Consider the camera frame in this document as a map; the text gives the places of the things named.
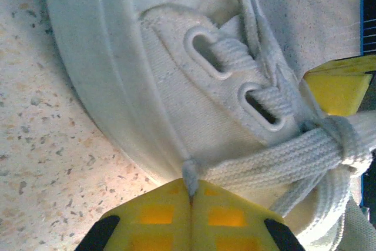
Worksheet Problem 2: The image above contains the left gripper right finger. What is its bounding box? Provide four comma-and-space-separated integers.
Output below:
190, 179, 307, 251

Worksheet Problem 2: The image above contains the white canvas shoe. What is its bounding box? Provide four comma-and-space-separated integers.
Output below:
42, 0, 376, 251

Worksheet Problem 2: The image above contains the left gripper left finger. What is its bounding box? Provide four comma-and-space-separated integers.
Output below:
74, 178, 193, 251

